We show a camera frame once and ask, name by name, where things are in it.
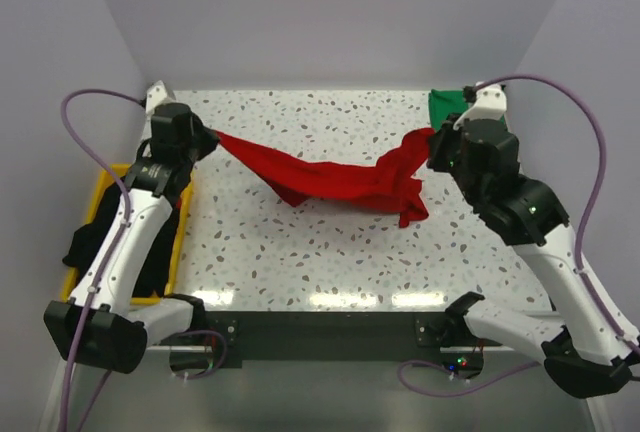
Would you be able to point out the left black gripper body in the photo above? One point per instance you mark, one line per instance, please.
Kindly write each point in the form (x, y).
(204, 143)

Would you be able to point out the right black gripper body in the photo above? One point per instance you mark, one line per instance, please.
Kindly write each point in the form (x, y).
(444, 154)

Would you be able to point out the red polo shirt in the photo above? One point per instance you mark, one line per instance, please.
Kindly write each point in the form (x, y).
(388, 186)

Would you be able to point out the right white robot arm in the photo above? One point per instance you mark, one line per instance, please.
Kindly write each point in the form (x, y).
(589, 353)

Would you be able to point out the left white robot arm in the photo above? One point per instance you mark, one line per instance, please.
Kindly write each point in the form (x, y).
(95, 325)

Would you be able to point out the folded green t shirt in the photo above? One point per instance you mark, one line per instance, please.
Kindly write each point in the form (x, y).
(444, 103)

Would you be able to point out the yellow plastic bin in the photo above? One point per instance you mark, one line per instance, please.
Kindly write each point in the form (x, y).
(186, 197)

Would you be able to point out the black t shirt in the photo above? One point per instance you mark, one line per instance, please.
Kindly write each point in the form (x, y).
(87, 240)

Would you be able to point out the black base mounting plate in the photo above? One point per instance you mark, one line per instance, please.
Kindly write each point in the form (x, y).
(337, 336)

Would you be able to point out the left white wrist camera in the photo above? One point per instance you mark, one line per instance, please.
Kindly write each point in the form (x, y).
(156, 95)

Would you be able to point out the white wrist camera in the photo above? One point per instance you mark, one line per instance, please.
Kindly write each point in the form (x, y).
(485, 102)
(156, 95)

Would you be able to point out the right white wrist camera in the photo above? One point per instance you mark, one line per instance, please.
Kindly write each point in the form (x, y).
(485, 102)

